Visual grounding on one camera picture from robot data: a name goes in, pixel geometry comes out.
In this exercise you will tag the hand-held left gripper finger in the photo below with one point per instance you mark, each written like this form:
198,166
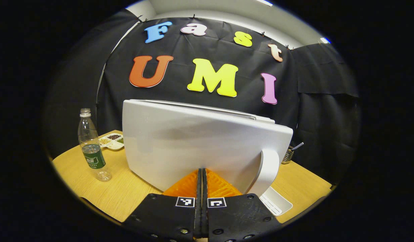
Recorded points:
198,215
204,215

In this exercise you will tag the white microwave oven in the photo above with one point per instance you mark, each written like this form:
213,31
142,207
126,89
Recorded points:
193,141

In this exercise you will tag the clear glass cup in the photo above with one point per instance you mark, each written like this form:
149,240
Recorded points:
288,156

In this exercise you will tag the white divided seasoning dish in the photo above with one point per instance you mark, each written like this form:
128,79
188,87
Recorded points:
112,141

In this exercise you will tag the clear green label water bottle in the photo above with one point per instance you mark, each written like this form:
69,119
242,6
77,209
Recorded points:
92,154

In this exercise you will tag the ceiling light panel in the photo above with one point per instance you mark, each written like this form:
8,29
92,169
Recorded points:
264,2

